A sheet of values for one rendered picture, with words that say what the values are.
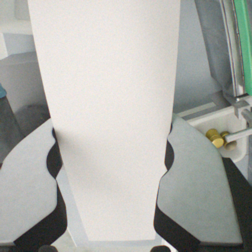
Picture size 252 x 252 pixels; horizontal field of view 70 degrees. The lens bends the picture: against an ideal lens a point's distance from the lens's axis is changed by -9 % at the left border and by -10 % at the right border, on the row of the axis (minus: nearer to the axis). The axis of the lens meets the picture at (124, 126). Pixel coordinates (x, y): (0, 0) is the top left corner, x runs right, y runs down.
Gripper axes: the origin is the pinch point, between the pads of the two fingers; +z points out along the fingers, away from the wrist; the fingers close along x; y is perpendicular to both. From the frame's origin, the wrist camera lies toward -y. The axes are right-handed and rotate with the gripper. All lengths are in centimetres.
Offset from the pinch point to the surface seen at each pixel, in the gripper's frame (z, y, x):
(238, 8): 19.6, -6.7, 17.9
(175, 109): 32.8, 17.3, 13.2
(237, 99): 20.9, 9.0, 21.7
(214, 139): 27.8, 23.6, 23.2
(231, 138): 13.1, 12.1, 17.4
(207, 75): 34.1, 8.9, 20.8
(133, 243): 34, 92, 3
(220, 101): 29.2, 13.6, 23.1
